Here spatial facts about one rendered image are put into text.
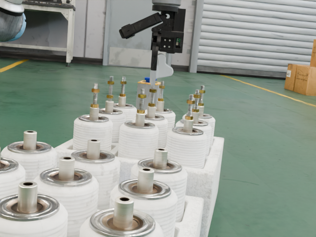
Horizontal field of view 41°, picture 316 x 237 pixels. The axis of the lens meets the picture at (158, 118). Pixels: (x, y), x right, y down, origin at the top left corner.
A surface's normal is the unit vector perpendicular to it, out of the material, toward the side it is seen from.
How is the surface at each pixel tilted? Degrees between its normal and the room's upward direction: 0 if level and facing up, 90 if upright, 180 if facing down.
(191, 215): 0
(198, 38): 89
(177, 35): 90
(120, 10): 90
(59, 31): 90
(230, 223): 0
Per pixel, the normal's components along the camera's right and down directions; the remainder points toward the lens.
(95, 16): 0.15, 0.20
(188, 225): 0.09, -0.98
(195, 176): -0.21, 0.16
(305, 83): -0.99, -0.06
